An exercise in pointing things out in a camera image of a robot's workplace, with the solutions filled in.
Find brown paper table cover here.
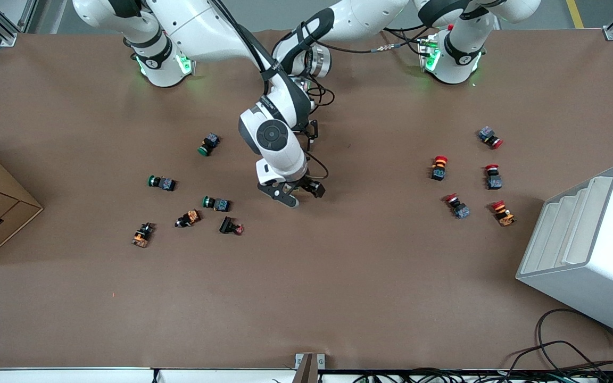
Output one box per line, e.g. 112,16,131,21
0,28,613,370

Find red mushroom button black block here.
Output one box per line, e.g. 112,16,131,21
430,155,449,181

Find red mushroom button orange block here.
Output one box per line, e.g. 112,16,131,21
490,200,516,227

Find white stepped storage bin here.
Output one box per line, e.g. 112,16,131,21
516,164,613,343

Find black switch with red block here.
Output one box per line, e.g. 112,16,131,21
219,215,245,236

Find green push button switch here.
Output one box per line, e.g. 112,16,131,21
197,133,220,157
147,174,177,192
202,195,231,212

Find black orange selector switch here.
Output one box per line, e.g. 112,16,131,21
131,222,155,248
175,209,201,229

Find black left base cable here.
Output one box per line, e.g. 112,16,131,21
384,27,428,57

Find metal table edge bracket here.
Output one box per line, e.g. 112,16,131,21
295,353,326,383

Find black floor cable bundle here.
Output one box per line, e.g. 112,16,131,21
349,340,613,383

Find black looped floor cable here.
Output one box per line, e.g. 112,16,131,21
536,309,613,373

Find white table edge rail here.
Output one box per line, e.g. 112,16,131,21
0,367,296,383

